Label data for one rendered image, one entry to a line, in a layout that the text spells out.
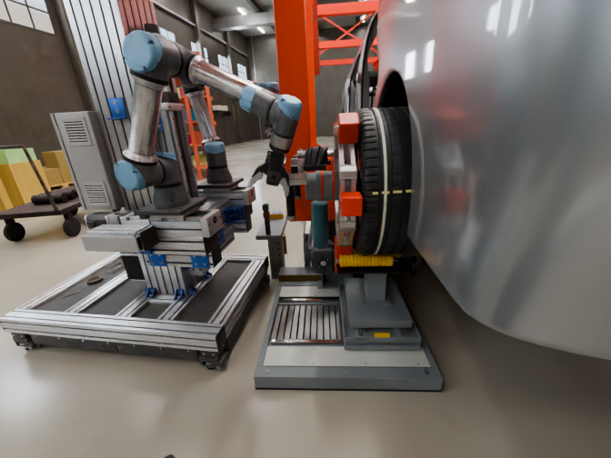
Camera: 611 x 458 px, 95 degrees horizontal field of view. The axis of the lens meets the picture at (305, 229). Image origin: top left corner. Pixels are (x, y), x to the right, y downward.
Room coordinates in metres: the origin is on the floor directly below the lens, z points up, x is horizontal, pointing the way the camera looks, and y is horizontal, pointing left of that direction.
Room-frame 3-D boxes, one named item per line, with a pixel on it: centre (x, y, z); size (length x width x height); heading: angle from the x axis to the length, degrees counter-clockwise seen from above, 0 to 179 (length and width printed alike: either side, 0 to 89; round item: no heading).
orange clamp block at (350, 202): (0.99, -0.17, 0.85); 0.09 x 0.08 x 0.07; 176
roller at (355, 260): (1.18, -0.28, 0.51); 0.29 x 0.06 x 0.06; 86
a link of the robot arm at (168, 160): (1.24, 0.60, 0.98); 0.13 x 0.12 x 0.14; 164
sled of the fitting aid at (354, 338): (1.29, -0.36, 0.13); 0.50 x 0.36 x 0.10; 176
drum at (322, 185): (1.31, -0.12, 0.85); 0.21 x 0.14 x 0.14; 86
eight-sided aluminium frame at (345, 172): (1.31, -0.19, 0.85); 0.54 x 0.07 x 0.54; 176
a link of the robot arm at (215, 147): (1.74, 0.51, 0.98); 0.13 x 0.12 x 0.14; 18
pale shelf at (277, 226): (1.92, 0.23, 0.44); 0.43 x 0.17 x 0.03; 176
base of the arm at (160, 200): (1.24, 0.60, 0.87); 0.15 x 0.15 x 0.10
